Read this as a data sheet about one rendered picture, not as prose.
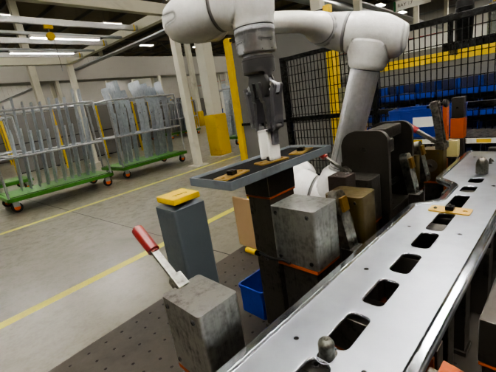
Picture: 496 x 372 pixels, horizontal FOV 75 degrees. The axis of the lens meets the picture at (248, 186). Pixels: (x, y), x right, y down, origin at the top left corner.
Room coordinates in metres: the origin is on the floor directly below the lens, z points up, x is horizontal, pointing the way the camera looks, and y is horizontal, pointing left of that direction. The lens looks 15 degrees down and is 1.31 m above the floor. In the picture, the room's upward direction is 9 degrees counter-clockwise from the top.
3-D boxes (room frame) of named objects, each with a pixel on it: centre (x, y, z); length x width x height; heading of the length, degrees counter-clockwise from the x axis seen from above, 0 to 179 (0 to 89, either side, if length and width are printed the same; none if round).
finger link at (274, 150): (0.76, -0.07, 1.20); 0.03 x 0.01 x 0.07; 119
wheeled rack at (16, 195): (6.50, 3.81, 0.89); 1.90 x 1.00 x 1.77; 135
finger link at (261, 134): (0.79, -0.06, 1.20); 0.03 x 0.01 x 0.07; 119
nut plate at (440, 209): (0.69, -0.45, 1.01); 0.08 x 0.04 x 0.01; 43
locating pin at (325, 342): (0.33, -0.06, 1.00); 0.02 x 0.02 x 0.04
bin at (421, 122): (1.54, -0.89, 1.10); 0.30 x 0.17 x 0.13; 48
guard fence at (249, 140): (3.47, -0.47, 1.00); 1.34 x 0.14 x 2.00; 48
